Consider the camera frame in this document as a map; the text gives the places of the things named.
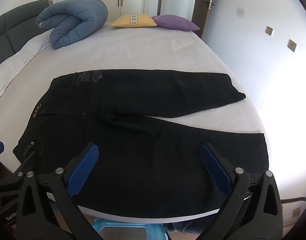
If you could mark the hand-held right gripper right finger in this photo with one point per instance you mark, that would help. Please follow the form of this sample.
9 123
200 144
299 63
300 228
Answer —
215 170

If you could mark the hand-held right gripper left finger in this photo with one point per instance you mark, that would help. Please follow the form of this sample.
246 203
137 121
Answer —
83 167

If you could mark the black pants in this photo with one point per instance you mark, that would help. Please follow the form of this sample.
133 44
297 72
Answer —
143 155

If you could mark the blue plastic stool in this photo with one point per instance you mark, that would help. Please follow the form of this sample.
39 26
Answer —
128 230

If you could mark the white quilted blanket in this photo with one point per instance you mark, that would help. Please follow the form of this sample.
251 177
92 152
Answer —
12 62

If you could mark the grey padded headboard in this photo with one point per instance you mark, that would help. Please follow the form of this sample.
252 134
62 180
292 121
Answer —
7 27

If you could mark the bed with white sheet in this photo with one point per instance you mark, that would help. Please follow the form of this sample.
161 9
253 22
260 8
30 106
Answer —
143 50

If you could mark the blue folded duvet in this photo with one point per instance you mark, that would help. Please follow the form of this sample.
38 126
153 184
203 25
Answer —
75 20

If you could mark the dark wooden door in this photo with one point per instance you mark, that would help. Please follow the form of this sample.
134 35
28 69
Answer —
205 20

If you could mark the purple pillow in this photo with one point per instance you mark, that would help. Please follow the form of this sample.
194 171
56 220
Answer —
175 22

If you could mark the yellow patterned pillow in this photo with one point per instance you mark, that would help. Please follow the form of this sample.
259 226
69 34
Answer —
134 21

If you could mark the brass wall switch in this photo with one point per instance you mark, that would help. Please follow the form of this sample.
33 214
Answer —
269 30
292 45
296 211

